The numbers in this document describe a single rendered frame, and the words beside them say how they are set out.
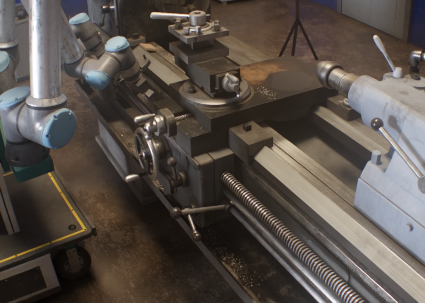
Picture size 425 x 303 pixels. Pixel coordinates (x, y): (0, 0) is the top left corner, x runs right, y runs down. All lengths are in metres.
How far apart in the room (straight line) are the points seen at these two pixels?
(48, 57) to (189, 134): 0.54
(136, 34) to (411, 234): 1.72
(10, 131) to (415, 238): 1.43
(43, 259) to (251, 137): 1.05
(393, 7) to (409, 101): 4.07
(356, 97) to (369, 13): 4.24
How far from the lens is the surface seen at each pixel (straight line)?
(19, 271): 2.25
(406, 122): 1.36
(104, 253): 2.62
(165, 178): 2.05
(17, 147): 1.99
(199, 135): 1.74
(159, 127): 1.80
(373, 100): 1.43
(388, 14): 5.51
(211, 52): 1.89
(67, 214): 2.37
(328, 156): 1.93
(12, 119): 1.91
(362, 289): 1.50
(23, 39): 4.51
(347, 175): 1.84
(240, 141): 1.72
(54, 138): 1.79
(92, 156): 3.35
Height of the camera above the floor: 1.76
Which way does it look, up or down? 32 degrees down
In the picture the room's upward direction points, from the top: 2 degrees counter-clockwise
